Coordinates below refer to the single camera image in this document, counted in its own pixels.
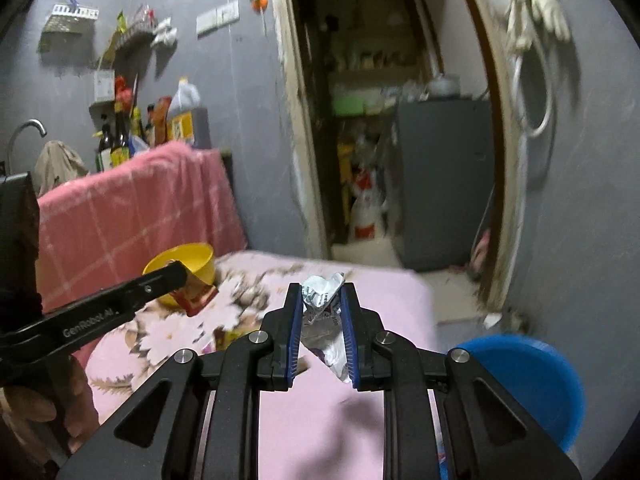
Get red snack wrapper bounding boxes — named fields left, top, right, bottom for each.
left=170, top=274, right=218, bottom=318

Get wall spice shelf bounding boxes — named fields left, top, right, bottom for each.
left=99, top=4, right=157, bottom=66

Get white rubber gloves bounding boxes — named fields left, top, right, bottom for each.
left=506, top=0, right=572, bottom=53

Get yellow bowl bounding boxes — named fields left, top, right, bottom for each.
left=142, top=243, right=218, bottom=316

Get steel pot on refrigerator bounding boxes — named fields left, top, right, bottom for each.
left=426, top=74, right=461, bottom=100

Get pink floral tablecloth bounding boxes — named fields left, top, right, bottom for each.
left=86, top=252, right=436, bottom=479

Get dark soy sauce bottle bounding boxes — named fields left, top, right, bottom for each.
left=111, top=101, right=131, bottom=168

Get silver foil wrapper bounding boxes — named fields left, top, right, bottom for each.
left=300, top=272, right=349, bottom=382

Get red checked cloth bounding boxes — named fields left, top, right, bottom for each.
left=37, top=142, right=247, bottom=311

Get grey refrigerator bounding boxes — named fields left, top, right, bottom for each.
left=385, top=99, right=494, bottom=272

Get wall socket panel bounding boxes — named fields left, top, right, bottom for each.
left=195, top=0, right=240, bottom=37

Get wooden door frame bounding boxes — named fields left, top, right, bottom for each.
left=270, top=0, right=524, bottom=312

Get chrome faucet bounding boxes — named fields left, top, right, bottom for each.
left=5, top=118, right=49, bottom=176

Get cooking oil jug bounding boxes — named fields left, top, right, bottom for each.
left=166, top=78, right=212, bottom=150

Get white red sack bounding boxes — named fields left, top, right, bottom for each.
left=349, top=168, right=385, bottom=242

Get white wall basket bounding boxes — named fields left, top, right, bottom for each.
left=38, top=3, right=100, bottom=53

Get person's left hand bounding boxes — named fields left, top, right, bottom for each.
left=1, top=356, right=100, bottom=479

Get blue plastic basin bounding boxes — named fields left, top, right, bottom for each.
left=460, top=335, right=586, bottom=452

